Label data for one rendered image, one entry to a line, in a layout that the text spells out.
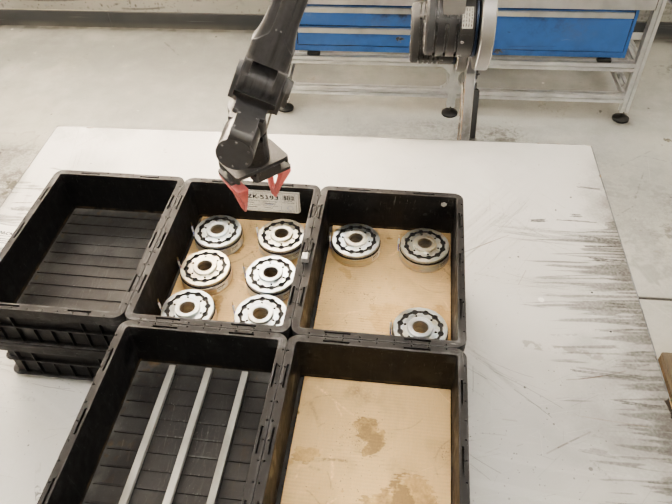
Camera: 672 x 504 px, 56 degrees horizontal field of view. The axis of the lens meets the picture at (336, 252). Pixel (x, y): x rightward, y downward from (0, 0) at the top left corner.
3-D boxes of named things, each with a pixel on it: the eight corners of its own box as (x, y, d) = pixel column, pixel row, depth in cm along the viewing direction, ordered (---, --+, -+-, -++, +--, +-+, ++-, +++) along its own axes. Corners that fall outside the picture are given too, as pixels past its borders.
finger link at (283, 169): (294, 200, 114) (291, 158, 108) (260, 216, 111) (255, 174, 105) (274, 180, 118) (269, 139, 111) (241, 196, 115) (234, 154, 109)
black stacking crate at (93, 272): (74, 209, 152) (58, 171, 144) (195, 217, 149) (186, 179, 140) (-9, 344, 124) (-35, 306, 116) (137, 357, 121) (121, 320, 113)
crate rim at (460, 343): (322, 193, 139) (321, 185, 137) (462, 202, 136) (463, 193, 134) (290, 341, 111) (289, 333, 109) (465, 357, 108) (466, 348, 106)
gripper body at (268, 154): (290, 164, 108) (286, 128, 103) (238, 188, 104) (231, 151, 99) (269, 146, 112) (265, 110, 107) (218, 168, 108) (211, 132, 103)
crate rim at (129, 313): (188, 185, 142) (186, 176, 140) (322, 193, 139) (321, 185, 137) (124, 327, 114) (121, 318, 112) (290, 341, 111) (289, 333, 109)
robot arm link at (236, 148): (295, 76, 97) (241, 53, 95) (283, 119, 89) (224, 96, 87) (271, 134, 105) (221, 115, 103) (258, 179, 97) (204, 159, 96)
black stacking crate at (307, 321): (324, 226, 145) (322, 187, 137) (456, 235, 142) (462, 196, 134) (295, 372, 118) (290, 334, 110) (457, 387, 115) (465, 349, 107)
